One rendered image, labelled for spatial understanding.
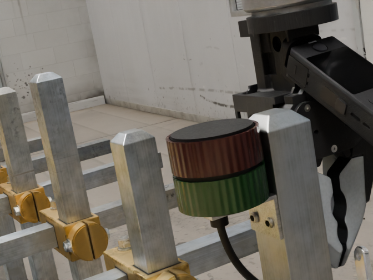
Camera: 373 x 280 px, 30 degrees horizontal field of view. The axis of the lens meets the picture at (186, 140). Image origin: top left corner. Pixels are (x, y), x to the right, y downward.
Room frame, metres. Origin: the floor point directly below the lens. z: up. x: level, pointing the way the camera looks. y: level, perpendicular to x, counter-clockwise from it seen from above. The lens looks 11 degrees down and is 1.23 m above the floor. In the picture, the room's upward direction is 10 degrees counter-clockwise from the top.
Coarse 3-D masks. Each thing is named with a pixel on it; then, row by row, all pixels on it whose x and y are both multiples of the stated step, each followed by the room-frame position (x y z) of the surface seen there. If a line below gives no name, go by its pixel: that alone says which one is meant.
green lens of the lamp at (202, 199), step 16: (240, 176) 0.41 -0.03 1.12; (256, 176) 0.41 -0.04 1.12; (176, 192) 0.43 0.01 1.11; (192, 192) 0.41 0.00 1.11; (208, 192) 0.41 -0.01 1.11; (224, 192) 0.40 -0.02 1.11; (240, 192) 0.41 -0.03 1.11; (256, 192) 0.41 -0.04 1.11; (192, 208) 0.41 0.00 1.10; (208, 208) 0.41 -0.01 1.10; (224, 208) 0.40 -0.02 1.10; (240, 208) 0.41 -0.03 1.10
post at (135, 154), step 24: (120, 144) 0.66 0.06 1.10; (144, 144) 0.67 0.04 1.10; (120, 168) 0.67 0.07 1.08; (144, 168) 0.66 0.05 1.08; (120, 192) 0.68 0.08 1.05; (144, 192) 0.66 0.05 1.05; (144, 216) 0.66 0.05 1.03; (168, 216) 0.67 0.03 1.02; (144, 240) 0.66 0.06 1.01; (168, 240) 0.67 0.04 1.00; (144, 264) 0.66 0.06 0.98; (168, 264) 0.67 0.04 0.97
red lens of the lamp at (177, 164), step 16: (256, 128) 0.42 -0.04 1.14; (176, 144) 0.42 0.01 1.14; (192, 144) 0.41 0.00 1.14; (208, 144) 0.41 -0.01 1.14; (224, 144) 0.40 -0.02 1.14; (240, 144) 0.41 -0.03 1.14; (256, 144) 0.42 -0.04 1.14; (176, 160) 0.42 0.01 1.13; (192, 160) 0.41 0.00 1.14; (208, 160) 0.41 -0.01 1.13; (224, 160) 0.40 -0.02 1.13; (240, 160) 0.41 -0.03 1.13; (256, 160) 0.42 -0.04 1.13; (192, 176) 0.41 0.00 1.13; (208, 176) 0.41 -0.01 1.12
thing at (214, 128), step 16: (192, 128) 0.45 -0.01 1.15; (208, 128) 0.44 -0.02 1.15; (224, 128) 0.43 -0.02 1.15; (240, 128) 0.42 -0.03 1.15; (176, 176) 0.43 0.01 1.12; (224, 176) 0.41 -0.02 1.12; (256, 208) 0.45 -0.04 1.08; (272, 208) 0.43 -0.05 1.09; (224, 224) 0.43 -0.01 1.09; (256, 224) 0.45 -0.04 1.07; (272, 224) 0.43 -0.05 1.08; (224, 240) 0.43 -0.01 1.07; (240, 272) 0.43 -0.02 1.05
